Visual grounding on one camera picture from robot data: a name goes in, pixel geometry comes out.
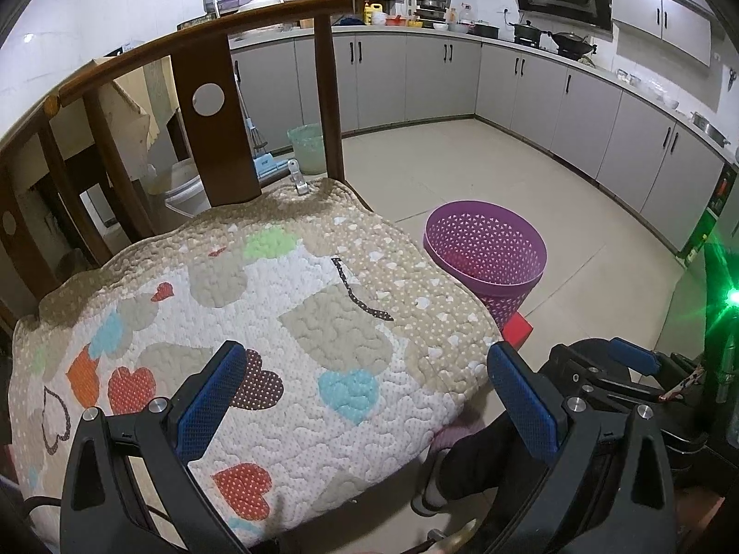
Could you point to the white lidded bucket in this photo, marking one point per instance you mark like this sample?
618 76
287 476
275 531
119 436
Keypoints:
185 190

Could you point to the dark wooden chair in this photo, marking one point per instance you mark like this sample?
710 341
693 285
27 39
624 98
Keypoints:
34 196
213 144

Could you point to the black cooking pot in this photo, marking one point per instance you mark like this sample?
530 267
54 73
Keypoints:
526 32

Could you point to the red box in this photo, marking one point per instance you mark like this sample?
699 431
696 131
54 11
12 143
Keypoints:
517 330

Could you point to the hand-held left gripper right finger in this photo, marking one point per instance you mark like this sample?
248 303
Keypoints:
522 407

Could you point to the grey wall cabinets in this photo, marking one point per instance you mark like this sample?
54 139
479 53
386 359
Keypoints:
664 11

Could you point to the yellow bottle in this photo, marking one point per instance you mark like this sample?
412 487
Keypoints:
375 12

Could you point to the green lined bin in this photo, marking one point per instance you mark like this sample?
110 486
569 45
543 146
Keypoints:
306 147

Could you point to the quilted heart pattern cushion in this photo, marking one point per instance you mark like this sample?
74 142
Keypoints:
323 277

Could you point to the grey kitchen cabinets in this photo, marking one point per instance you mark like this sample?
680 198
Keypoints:
439 81

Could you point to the beige cardboard panel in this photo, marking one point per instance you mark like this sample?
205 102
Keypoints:
127 121

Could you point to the blue sponge mop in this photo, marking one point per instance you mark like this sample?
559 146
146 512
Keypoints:
265 164

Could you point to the purple plastic basket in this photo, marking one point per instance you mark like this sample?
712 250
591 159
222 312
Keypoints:
491 294

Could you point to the dish rack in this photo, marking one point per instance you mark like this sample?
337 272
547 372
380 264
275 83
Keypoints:
430 6

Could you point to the person's leg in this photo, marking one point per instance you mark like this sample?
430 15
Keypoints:
479 461

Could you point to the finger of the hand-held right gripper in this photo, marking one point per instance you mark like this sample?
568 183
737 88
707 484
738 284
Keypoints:
638 355
600 378

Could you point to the steel pot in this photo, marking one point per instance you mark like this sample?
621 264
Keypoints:
707 126

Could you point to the black wok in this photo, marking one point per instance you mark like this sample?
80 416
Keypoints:
571 41

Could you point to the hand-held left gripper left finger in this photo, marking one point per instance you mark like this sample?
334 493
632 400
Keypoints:
211 401

